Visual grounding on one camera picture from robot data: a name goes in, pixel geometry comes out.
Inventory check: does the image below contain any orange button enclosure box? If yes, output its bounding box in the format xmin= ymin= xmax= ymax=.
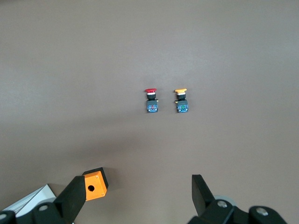
xmin=82 ymin=167 xmax=109 ymax=202

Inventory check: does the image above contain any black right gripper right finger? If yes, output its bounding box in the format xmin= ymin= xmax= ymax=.
xmin=186 ymin=174 xmax=289 ymax=224

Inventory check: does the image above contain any yellow mushroom push button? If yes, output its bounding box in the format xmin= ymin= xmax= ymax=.
xmin=173 ymin=88 xmax=189 ymax=114

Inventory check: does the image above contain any red mushroom push button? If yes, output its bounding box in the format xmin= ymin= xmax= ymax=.
xmin=143 ymin=87 xmax=160 ymax=114

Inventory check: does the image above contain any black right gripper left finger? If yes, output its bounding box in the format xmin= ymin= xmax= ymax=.
xmin=0 ymin=175 xmax=86 ymax=224

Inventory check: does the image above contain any white drawer cabinet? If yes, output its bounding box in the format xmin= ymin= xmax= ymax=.
xmin=0 ymin=183 xmax=58 ymax=217

